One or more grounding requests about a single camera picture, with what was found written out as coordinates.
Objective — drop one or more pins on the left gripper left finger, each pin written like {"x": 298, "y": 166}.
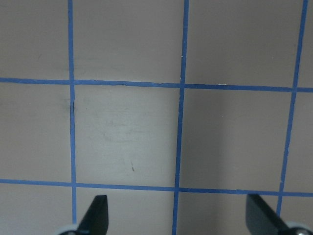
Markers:
{"x": 96, "y": 219}

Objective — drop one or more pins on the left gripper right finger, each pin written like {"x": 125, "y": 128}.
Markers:
{"x": 261, "y": 219}

